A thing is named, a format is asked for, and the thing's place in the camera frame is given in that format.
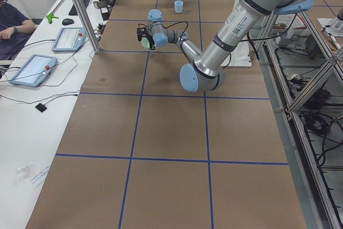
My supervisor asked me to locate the far blue teach pendant tablet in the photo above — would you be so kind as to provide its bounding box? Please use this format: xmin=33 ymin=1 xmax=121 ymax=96
xmin=51 ymin=27 xmax=86 ymax=53

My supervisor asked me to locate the green plastic clamp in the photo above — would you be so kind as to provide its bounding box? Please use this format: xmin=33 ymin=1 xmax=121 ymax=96
xmin=46 ymin=12 xmax=59 ymax=24

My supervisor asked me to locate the blue teach pendant tablet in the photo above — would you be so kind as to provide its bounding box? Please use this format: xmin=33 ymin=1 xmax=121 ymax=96
xmin=9 ymin=54 xmax=57 ymax=87
xmin=51 ymin=27 xmax=86 ymax=53

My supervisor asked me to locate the aluminium frame post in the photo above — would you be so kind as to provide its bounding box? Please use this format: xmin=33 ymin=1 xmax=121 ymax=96
xmin=72 ymin=0 xmax=100 ymax=54

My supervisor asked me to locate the clear plastic bag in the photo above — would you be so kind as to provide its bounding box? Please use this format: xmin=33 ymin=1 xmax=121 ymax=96
xmin=14 ymin=161 xmax=36 ymax=186

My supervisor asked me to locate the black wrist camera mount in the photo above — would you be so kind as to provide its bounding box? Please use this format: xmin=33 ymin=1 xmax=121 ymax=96
xmin=136 ymin=24 xmax=147 ymax=42

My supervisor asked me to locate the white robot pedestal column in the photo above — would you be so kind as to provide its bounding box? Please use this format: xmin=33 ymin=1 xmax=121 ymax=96
xmin=220 ymin=41 xmax=252 ymax=68

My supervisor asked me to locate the near blue teach pendant tablet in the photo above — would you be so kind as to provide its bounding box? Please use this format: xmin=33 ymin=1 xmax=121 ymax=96
xmin=9 ymin=54 xmax=57 ymax=87

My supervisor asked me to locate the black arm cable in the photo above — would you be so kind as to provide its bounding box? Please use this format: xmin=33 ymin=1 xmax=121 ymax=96
xmin=163 ymin=21 xmax=189 ymax=39

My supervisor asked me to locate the black computer mouse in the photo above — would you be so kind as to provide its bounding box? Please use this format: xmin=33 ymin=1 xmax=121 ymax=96
xmin=62 ymin=18 xmax=74 ymax=26

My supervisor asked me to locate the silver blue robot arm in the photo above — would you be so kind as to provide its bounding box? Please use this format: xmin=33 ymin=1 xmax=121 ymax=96
xmin=137 ymin=0 xmax=314 ymax=92

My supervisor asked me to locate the seated person in blue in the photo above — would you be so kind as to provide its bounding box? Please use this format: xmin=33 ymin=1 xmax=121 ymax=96
xmin=0 ymin=0 xmax=37 ymax=60

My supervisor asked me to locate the small black square pad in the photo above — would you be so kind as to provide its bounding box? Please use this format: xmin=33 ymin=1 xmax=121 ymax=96
xmin=35 ymin=103 xmax=47 ymax=113

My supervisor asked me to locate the mint green bowl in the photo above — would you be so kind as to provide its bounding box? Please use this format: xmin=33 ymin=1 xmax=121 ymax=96
xmin=141 ymin=38 xmax=150 ymax=50

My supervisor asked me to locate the light blue plastic cup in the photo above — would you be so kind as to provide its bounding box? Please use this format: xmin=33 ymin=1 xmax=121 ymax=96
xmin=174 ymin=0 xmax=184 ymax=14

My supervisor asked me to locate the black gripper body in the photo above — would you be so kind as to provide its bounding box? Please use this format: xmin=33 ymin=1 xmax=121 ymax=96
xmin=146 ymin=33 xmax=155 ymax=47

